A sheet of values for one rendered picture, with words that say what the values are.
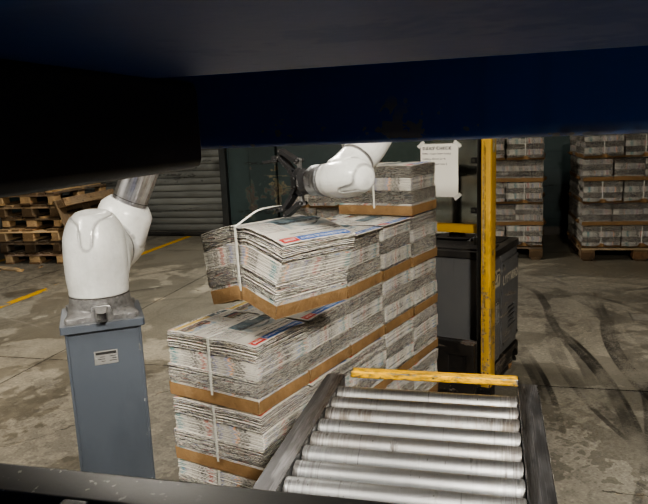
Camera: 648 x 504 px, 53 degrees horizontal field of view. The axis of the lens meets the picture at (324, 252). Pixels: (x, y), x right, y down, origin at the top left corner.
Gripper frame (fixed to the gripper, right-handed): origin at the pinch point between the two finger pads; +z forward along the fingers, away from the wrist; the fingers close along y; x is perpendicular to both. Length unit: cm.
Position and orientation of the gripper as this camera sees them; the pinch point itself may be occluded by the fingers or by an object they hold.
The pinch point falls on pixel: (270, 184)
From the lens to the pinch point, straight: 201.8
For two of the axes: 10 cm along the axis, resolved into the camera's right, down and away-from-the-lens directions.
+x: 7.4, -1.3, 6.6
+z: -6.7, -0.3, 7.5
